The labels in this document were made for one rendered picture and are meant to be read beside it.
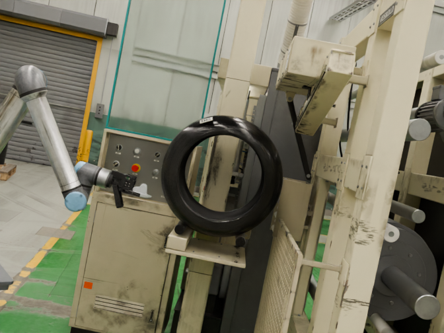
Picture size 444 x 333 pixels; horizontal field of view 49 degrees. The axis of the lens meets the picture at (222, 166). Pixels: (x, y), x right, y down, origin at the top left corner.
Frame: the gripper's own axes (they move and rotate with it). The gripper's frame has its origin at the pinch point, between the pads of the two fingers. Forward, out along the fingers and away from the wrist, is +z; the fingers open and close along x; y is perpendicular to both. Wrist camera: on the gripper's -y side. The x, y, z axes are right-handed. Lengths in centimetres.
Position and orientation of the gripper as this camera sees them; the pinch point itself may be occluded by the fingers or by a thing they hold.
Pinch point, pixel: (148, 197)
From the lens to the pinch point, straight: 230.4
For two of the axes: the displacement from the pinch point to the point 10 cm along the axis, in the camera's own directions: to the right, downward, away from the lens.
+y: 3.1, -9.5, -0.5
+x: 0.3, -0.5, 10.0
